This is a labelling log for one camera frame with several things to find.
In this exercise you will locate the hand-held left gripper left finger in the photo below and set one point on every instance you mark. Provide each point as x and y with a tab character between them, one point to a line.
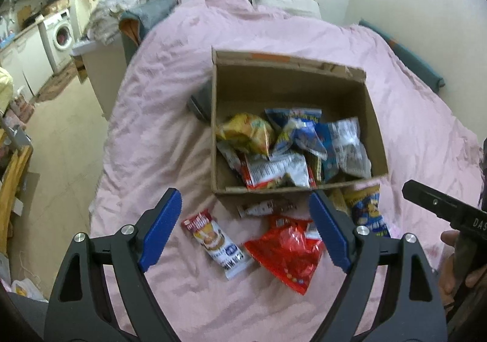
161	228

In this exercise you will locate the blue and white snack bag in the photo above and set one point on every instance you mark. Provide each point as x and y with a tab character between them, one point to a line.
346	148

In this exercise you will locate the long biscuit packet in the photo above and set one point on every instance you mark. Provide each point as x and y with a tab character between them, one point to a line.
213	241

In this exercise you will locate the blue yellow cartoon snack bag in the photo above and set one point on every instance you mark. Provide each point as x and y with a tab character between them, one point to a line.
367	212

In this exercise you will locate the grey pillow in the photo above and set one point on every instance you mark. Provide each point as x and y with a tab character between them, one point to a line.
285	1

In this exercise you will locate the blue star snack bag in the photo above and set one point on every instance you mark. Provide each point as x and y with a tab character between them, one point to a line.
296	132

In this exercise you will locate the person's grey trousers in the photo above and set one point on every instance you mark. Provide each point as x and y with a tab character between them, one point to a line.
28	321

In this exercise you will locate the wooden rack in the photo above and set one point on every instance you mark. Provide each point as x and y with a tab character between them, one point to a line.
15	190

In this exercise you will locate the light clothes pile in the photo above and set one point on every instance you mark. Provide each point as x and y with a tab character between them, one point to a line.
106	17

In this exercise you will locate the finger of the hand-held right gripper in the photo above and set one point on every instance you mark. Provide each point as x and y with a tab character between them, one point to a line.
430	199

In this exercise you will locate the brown snack bar packet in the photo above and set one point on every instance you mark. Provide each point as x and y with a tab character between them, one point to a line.
262	209

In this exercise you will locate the red trimmed white snack bag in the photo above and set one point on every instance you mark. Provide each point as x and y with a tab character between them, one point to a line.
277	169

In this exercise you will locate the yellow quilt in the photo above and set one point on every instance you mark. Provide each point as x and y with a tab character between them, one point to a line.
4	87

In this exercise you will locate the teal bolster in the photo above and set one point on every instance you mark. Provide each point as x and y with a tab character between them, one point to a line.
407	55

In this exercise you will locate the white washing machine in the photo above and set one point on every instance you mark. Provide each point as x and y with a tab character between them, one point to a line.
59	37

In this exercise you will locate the grey white snack packet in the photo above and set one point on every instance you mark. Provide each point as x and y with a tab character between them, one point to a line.
227	153

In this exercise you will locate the dark plaid cloth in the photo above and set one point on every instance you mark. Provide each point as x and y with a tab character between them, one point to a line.
201	102

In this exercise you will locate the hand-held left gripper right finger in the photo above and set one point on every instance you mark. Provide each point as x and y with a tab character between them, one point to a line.
329	229

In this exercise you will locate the white base cabinet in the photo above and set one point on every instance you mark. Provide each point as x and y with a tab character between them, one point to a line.
26	60

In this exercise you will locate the white plastic bag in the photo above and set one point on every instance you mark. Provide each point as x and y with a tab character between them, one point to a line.
26	290

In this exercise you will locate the small brown carton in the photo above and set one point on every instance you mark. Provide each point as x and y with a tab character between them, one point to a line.
57	5

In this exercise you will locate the patterned floor mat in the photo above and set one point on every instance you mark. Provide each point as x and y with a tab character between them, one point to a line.
57	83

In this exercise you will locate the brown cardboard box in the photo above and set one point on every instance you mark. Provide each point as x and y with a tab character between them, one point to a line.
342	98

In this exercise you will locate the person's right hand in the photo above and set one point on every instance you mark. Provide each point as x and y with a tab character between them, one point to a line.
447	273

